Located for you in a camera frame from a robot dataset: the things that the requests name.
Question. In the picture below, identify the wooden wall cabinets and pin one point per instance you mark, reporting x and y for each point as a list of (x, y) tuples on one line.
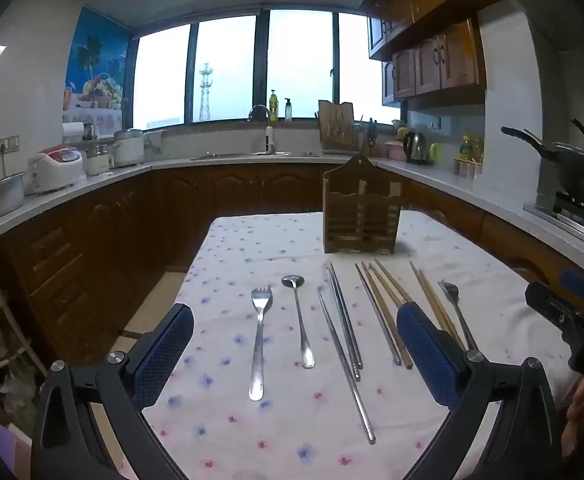
[(432, 60)]

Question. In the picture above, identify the steel electric kettle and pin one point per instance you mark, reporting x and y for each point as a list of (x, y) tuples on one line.
[(418, 147)]

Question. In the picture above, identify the white faucet heater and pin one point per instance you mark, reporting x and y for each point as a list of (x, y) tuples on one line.
[(269, 140)]

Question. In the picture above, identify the wooden utensil holder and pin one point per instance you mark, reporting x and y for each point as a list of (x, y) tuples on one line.
[(362, 220)]

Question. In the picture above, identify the tropical fruit wall poster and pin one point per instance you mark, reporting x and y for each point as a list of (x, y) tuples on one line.
[(97, 70)]

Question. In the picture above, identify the steel sink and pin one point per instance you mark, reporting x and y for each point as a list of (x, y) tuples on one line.
[(232, 155)]

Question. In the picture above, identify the wooden cutting board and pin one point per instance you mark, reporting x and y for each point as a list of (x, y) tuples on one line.
[(336, 117)]

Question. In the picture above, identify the knife block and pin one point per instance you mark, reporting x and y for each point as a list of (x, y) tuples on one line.
[(370, 142)]

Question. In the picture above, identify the yellow detergent bottle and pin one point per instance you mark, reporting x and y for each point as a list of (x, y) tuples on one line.
[(273, 105)]

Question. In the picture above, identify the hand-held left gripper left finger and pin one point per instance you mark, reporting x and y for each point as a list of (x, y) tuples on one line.
[(164, 355)]

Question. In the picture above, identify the pink container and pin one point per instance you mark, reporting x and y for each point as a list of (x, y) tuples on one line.
[(394, 151)]

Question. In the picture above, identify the kitchen window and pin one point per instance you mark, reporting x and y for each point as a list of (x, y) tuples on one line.
[(252, 65)]

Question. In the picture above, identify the large steel fork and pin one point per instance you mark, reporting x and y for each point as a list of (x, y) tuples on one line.
[(258, 340)]

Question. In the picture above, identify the white and red rice cooker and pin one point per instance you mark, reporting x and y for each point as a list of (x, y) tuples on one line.
[(54, 165)]

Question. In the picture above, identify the cooking oil bottle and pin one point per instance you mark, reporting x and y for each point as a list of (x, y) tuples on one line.
[(467, 147)]

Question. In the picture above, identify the wall socket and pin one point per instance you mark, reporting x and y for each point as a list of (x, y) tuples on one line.
[(3, 146)]

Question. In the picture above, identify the white electric cooker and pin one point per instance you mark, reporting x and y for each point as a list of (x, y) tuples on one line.
[(129, 147)]

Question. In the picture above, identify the green cup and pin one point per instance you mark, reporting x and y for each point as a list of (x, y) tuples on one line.
[(436, 152)]

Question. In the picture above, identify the small white appliance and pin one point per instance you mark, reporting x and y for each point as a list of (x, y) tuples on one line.
[(99, 162)]

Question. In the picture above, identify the gas stove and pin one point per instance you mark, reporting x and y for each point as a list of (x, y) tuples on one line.
[(572, 215)]

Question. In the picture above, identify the curved steel faucet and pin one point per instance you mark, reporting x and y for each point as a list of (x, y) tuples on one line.
[(259, 108)]

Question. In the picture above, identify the white countertop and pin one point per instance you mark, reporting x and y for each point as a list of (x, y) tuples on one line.
[(472, 185)]

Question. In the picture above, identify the lattice tower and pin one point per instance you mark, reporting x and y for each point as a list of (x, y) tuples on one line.
[(205, 90)]

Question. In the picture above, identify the metal inner pot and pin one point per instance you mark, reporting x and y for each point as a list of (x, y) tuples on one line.
[(3, 195)]

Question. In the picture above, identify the wooden chopstick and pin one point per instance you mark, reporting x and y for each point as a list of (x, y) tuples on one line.
[(437, 300), (394, 282), (432, 295), (389, 320)]

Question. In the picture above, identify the paper towel roll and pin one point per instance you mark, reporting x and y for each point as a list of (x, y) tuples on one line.
[(72, 132)]

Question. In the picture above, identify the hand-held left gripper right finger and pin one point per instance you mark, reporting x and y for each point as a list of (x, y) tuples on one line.
[(424, 350)]

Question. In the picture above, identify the small steel fork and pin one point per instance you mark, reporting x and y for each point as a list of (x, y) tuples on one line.
[(459, 310)]

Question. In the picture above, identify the white storage rack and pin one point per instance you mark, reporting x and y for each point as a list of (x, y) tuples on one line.
[(2, 320)]

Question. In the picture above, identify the steel spoon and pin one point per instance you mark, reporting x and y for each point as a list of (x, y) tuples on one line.
[(302, 320)]

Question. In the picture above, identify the floral white tablecloth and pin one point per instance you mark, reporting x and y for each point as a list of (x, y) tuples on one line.
[(272, 240)]

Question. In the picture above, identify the metal chopstick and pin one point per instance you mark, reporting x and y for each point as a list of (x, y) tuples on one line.
[(376, 310), (347, 370), (348, 320), (343, 320)]

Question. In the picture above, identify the wooden base cabinets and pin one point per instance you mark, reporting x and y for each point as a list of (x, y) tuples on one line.
[(122, 240)]

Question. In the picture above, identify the clear soap dispenser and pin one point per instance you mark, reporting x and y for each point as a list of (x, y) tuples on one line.
[(288, 110)]

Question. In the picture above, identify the seasoning jar set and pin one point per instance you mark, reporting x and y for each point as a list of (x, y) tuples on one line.
[(467, 167)]

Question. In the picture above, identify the black wok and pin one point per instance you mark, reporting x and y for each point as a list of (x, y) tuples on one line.
[(572, 165)]

